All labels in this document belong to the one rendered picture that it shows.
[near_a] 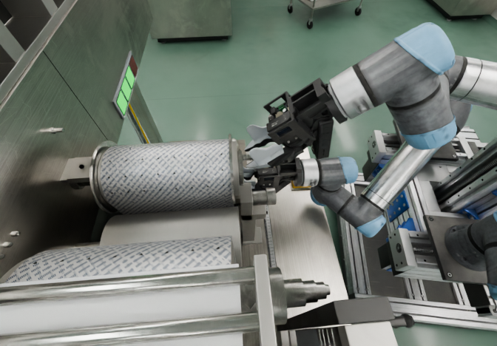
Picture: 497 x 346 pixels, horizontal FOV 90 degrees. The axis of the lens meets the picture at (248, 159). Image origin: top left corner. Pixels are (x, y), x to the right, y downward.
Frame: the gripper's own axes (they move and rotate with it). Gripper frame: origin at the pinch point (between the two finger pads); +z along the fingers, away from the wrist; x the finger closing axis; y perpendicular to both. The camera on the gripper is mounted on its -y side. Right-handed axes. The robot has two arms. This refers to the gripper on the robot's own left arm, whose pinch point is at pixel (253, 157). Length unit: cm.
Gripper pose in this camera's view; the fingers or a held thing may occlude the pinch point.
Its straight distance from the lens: 52.8
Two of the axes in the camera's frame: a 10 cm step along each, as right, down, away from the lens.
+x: 0.8, 8.2, -5.7
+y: -6.4, -4.0, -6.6
